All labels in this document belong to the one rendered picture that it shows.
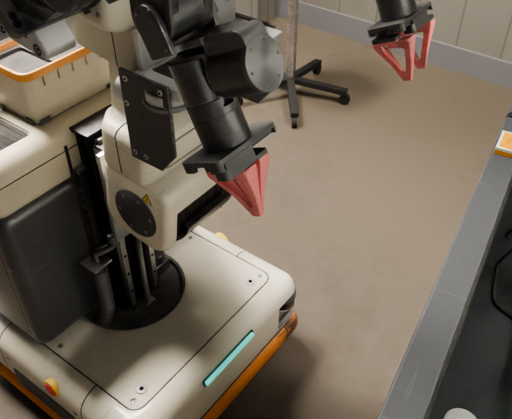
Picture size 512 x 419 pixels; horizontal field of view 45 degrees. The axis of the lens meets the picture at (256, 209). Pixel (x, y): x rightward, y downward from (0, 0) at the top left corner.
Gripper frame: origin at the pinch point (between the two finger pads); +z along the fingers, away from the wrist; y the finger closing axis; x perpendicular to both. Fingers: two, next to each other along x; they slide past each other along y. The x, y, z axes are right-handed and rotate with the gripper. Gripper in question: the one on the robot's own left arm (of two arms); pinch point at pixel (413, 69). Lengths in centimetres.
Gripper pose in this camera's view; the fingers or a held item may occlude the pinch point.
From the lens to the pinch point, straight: 105.5
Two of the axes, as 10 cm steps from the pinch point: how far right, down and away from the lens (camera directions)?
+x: -7.1, -0.3, 7.0
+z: 3.5, 8.5, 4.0
